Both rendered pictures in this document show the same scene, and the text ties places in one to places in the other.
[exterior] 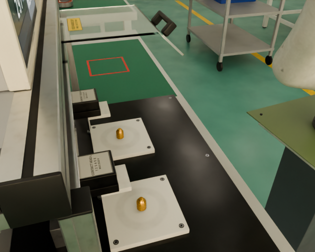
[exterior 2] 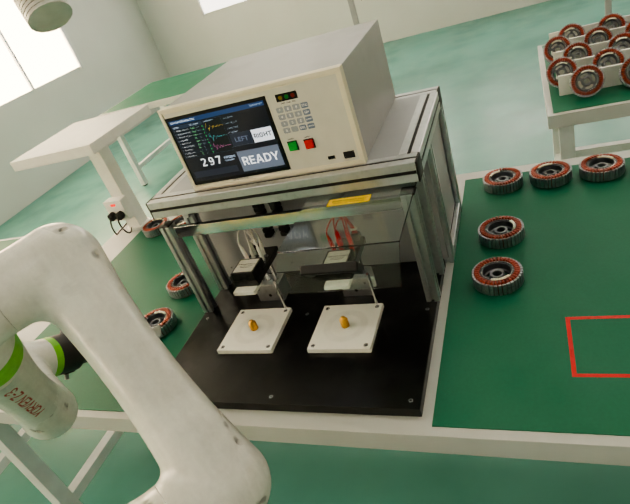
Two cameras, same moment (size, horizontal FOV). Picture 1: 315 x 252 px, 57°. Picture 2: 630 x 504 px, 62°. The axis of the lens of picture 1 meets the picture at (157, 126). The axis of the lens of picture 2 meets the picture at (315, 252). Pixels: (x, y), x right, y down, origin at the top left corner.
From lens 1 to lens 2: 143 cm
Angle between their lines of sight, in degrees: 101
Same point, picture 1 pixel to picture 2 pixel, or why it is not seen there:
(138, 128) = (349, 342)
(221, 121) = not seen: outside the picture
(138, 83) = (505, 379)
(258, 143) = not seen: outside the picture
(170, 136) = (323, 373)
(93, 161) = (249, 265)
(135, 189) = (272, 327)
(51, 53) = (225, 190)
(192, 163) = (271, 379)
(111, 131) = (360, 319)
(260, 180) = not seen: outside the picture
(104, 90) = (497, 332)
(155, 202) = (251, 337)
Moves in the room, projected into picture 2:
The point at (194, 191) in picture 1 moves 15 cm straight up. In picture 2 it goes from (243, 369) to (218, 320)
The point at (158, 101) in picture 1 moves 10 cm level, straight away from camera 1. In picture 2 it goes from (407, 381) to (456, 394)
